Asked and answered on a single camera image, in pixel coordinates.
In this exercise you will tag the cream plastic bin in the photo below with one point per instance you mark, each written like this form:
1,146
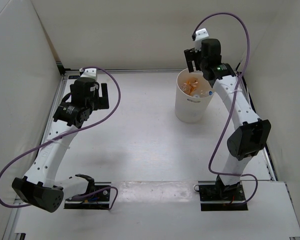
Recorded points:
187,108

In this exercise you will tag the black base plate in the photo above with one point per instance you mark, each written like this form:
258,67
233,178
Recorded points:
212,200
98,201

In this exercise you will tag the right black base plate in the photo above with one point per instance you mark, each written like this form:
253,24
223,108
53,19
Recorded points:
212,200

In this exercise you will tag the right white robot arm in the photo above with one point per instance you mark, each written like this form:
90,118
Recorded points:
250,131

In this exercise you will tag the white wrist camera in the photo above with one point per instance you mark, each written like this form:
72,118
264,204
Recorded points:
198,37
90,72

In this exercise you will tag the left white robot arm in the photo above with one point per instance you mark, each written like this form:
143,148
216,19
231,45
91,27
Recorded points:
38,187

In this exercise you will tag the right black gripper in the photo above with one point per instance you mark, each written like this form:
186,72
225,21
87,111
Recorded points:
191,55

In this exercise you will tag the clear plastic bottle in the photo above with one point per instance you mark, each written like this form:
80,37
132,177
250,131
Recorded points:
208,93

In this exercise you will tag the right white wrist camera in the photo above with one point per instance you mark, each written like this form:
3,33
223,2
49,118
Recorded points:
198,37

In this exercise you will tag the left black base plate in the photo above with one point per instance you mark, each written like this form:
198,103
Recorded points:
98,201

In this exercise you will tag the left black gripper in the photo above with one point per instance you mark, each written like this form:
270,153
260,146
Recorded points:
102,102

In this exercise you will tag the left blue corner sticker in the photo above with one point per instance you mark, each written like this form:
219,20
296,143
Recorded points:
73,77

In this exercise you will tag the orange juice bottle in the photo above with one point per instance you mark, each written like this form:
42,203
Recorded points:
190,85

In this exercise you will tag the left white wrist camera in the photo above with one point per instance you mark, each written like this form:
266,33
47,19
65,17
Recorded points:
90,72

